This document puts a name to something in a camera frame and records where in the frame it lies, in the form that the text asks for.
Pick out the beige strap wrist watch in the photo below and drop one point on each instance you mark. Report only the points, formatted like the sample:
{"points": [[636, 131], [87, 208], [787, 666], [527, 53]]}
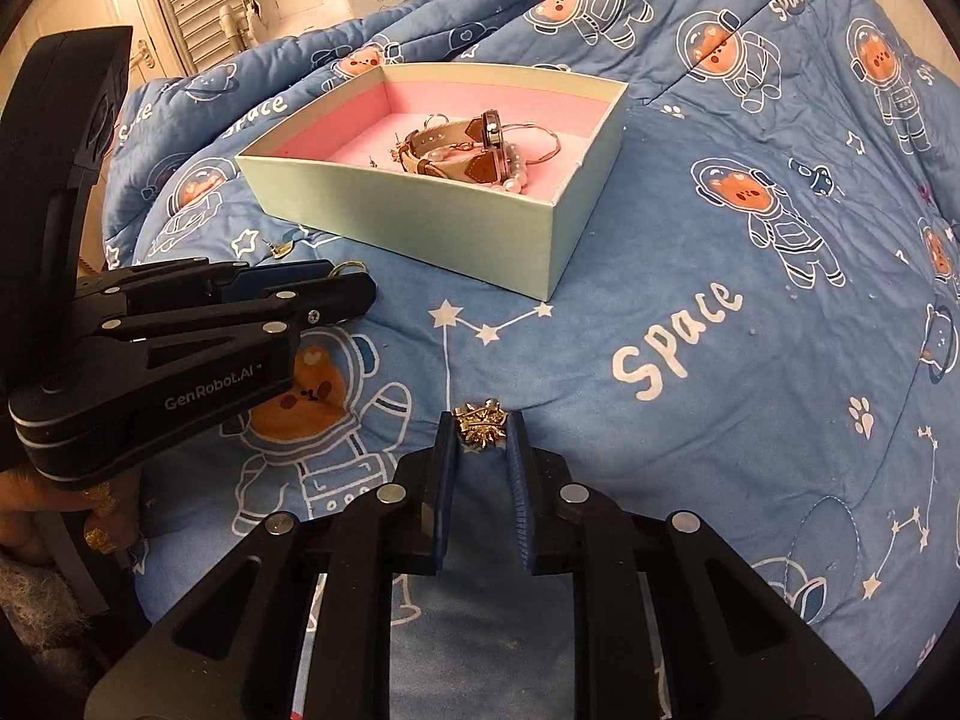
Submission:
{"points": [[469, 151]]}

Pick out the left hand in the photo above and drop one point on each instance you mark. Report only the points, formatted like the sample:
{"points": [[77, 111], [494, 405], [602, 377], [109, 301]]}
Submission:
{"points": [[111, 511]]}

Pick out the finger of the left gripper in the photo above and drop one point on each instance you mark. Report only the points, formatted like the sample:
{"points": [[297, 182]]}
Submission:
{"points": [[194, 282], [181, 333]]}

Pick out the gold leaf earring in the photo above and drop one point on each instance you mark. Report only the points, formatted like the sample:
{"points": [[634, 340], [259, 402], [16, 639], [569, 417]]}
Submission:
{"points": [[280, 251]]}

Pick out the mint box pink lining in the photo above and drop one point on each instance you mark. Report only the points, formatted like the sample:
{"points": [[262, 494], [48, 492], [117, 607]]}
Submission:
{"points": [[329, 166]]}

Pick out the thin rose gold bangle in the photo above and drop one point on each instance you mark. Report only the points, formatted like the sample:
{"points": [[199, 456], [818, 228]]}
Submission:
{"points": [[535, 143]]}

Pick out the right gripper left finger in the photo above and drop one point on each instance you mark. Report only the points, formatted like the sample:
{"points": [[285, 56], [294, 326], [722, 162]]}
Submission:
{"points": [[298, 614]]}

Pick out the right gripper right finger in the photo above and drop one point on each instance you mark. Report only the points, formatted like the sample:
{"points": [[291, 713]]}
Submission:
{"points": [[669, 621]]}

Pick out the gold snowflake brooch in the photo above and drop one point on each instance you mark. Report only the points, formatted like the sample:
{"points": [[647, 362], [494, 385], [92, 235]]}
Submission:
{"points": [[482, 425]]}

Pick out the blue space print quilt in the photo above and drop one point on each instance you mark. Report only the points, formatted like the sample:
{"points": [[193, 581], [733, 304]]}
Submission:
{"points": [[759, 324]]}

